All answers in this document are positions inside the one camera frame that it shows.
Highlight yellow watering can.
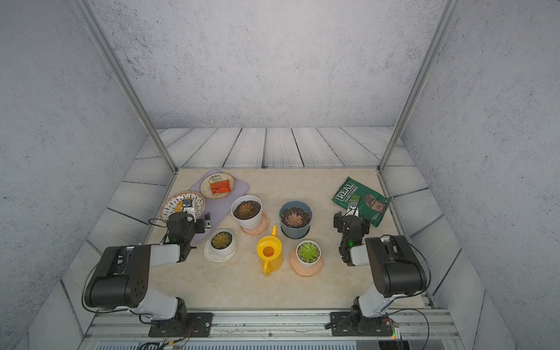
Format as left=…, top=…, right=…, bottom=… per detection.
left=257, top=226, right=283, bottom=277

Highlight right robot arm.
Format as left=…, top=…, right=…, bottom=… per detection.
left=325, top=201, right=429, bottom=339

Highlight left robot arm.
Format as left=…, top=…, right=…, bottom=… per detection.
left=81, top=199, right=213, bottom=341

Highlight small white pot yellow-green succulent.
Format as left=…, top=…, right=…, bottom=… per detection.
left=210, top=230, right=237, bottom=258

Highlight small white pot green succulent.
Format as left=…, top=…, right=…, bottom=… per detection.
left=296, top=241, right=321, bottom=268

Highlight white pot dark succulent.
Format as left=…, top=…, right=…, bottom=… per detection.
left=230, top=195, right=263, bottom=230

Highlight blue-grey pot pink succulent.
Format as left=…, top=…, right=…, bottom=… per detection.
left=279, top=201, right=312, bottom=240

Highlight yellow dumplings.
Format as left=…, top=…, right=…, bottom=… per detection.
left=174, top=201, right=183, bottom=212

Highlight white black striped plate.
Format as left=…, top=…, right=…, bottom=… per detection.
left=159, top=190, right=206, bottom=221

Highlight green chips bag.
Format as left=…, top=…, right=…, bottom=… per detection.
left=332, top=177, right=392, bottom=227

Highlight beige plate with leaf pattern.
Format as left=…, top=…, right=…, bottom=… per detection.
left=200, top=172, right=236, bottom=200

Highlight lavender placemat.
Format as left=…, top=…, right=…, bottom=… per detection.
left=193, top=178, right=249, bottom=244

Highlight white saucer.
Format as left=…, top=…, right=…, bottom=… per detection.
left=204, top=241, right=238, bottom=264

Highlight red snack packet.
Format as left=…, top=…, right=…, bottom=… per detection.
left=209, top=179, right=231, bottom=195

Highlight cork coaster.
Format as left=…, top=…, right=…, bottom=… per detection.
left=242, top=212, right=270, bottom=236

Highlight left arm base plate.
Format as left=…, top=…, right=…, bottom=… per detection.
left=148, top=312, right=214, bottom=338

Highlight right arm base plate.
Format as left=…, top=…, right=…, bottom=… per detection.
left=325, top=311, right=395, bottom=338

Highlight aluminium rail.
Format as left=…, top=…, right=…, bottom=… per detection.
left=79, top=309, right=464, bottom=349

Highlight left frame post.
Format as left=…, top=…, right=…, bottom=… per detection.
left=72, top=0, right=179, bottom=174

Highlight frame post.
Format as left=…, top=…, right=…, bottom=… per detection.
left=378, top=0, right=461, bottom=174
left=72, top=0, right=179, bottom=174

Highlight right frame post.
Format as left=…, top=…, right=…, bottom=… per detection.
left=378, top=0, right=461, bottom=174

